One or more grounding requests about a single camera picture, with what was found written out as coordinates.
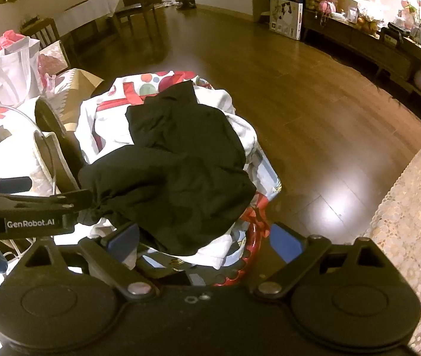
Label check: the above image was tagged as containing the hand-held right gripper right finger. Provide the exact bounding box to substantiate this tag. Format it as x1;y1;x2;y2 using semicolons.
252;222;417;300

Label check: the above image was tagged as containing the black garment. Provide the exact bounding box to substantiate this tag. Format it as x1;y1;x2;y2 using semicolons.
78;80;257;256

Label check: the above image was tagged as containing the white printed shopping bag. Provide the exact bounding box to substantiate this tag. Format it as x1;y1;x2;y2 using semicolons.
0;107;48;197

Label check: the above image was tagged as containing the dining table with white cloth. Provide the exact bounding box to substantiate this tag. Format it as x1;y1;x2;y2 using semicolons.
53;0;120;45

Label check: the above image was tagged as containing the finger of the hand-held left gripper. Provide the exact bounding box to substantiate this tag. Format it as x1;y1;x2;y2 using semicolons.
0;188;93;214
0;176;33;193

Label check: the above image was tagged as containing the black appliance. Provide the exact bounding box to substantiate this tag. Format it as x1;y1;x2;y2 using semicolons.
379;22;414;47

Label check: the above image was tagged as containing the long wooden sideboard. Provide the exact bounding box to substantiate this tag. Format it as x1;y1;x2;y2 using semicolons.
301;7;421;119

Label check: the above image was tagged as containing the dark wooden chair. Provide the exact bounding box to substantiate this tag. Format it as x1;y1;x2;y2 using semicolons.
114;0;159;34

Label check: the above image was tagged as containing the wooden slatted chair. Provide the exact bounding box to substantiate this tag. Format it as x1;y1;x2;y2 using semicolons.
19;17;72;75

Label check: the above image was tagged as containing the white plastic bag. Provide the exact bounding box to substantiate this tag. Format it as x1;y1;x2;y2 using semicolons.
359;0;386;19

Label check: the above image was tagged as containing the printed cardboard box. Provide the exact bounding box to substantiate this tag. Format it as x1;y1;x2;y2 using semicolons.
269;0;305;41

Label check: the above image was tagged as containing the small pink gift bag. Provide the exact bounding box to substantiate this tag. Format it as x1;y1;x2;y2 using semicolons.
318;0;338;15

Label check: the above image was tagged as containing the white striped gift bag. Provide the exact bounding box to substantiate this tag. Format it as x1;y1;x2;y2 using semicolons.
0;30;42;108

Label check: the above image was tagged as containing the pile of oranges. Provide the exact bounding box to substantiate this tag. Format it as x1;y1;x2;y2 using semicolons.
357;17;382;36

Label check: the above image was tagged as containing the brown paper bag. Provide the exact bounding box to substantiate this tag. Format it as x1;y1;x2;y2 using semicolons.
34;68;105;195

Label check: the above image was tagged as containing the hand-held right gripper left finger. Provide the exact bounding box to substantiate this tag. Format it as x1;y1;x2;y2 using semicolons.
8;223;159;301

